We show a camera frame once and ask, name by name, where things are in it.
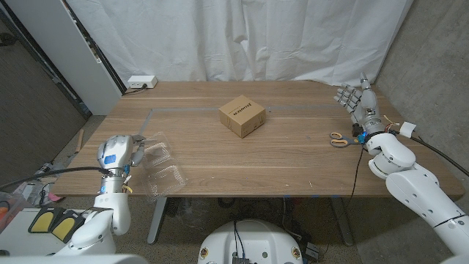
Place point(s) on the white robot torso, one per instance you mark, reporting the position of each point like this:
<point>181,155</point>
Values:
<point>251,240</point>

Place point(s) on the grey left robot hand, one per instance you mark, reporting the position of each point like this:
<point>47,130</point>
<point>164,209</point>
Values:
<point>117,152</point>

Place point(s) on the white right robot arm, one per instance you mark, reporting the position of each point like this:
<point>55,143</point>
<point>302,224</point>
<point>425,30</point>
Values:
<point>414,187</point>

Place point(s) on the white power strip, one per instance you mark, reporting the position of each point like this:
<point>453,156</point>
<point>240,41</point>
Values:
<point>142,81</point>

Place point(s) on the clear plastic clamshell container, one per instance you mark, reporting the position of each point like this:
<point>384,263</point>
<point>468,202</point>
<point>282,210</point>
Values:
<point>165,172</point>

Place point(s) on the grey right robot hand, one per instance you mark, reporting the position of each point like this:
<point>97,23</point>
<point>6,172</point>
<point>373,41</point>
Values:
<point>366,106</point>

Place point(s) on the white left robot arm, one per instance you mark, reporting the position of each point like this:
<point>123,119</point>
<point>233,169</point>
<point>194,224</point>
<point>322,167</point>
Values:
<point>110,212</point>

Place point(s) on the brown cardboard packing box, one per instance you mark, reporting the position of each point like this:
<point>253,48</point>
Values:
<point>247,122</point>

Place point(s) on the grey power adapter box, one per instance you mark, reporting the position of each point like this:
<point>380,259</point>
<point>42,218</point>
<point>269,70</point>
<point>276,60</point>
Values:
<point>312,250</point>

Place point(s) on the white cloth curtain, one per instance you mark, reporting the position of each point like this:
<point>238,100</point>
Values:
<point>238,40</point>

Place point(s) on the clear plastic storage bin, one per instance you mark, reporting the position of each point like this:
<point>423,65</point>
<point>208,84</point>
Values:
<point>9,209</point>

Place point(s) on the yellow black foot pedal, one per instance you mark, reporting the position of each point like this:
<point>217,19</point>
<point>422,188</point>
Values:
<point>41,221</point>
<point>66,227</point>

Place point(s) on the white cabinet panel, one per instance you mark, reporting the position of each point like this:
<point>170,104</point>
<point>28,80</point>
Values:
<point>62,47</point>

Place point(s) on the grey metal table leg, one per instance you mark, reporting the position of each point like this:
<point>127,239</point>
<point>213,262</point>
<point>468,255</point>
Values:
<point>157,220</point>
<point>342,221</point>

